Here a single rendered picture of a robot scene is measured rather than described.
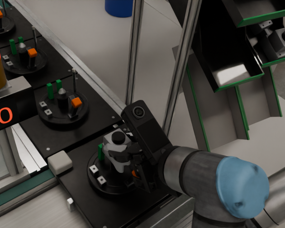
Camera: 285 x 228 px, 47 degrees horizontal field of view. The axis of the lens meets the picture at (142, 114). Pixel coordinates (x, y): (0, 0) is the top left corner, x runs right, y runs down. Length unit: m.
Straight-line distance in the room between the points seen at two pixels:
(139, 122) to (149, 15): 1.10
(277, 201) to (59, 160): 0.49
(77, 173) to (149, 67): 0.62
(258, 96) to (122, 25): 0.76
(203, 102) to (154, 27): 0.75
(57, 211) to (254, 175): 0.51
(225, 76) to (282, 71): 2.34
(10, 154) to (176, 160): 0.41
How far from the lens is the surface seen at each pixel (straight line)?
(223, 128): 0.89
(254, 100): 0.99
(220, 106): 0.89
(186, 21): 0.70
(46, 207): 0.84
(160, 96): 1.17
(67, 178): 0.81
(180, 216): 0.79
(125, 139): 0.71
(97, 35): 1.45
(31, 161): 0.87
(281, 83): 2.95
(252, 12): 0.67
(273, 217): 0.60
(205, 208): 0.47
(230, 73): 0.77
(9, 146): 0.78
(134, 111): 0.57
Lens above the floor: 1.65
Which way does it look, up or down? 46 degrees down
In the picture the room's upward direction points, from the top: 8 degrees clockwise
